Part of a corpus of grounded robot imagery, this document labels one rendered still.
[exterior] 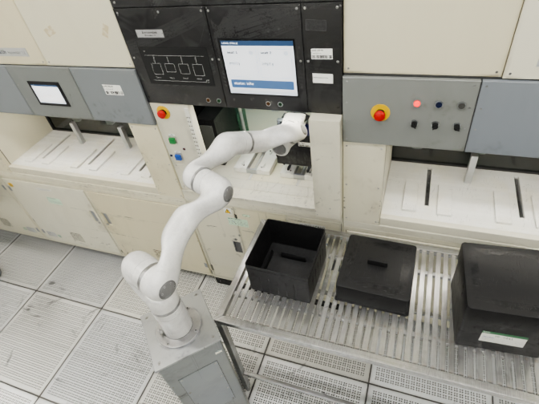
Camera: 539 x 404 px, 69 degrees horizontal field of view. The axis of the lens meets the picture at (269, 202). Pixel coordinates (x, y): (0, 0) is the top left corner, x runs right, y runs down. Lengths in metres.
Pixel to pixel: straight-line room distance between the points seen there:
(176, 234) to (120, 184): 1.09
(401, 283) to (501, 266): 0.35
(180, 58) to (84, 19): 0.42
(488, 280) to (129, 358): 2.04
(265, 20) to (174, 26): 0.36
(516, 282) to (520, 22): 0.81
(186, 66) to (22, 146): 1.73
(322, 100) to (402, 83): 0.29
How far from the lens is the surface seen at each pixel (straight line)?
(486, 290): 1.52
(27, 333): 3.20
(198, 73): 1.67
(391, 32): 1.40
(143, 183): 2.36
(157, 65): 1.76
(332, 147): 1.58
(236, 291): 1.79
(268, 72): 1.54
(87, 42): 1.94
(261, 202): 1.98
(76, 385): 2.80
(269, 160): 2.17
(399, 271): 1.69
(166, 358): 1.71
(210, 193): 1.38
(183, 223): 1.41
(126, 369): 2.69
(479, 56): 1.43
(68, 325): 3.06
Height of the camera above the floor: 2.21
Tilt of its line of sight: 43 degrees down
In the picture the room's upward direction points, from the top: 10 degrees counter-clockwise
